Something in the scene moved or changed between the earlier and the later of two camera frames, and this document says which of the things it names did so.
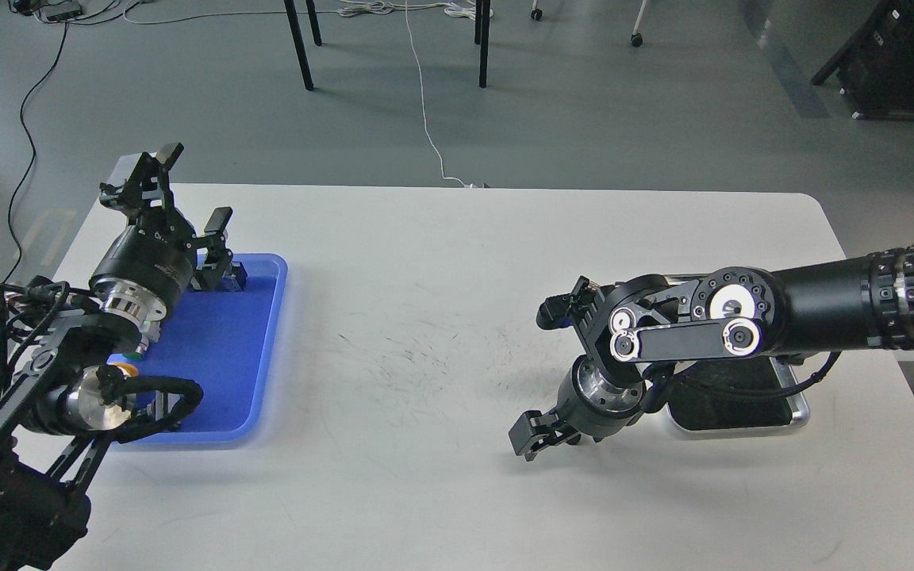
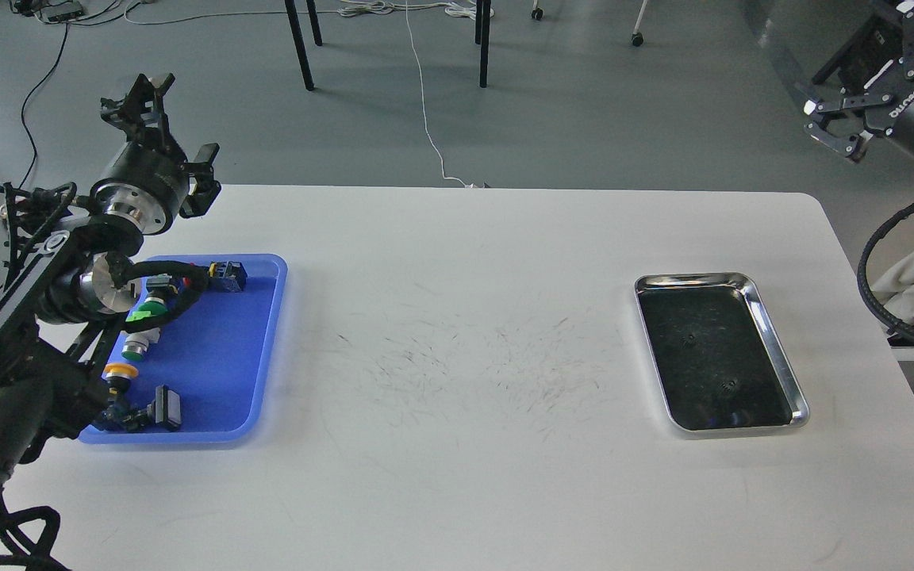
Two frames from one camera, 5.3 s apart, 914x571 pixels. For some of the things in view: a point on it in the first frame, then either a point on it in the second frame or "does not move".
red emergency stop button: (234, 277) does not move
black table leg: (299, 44) does not move
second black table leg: (481, 33) does not move
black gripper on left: (139, 272) -> (143, 183)
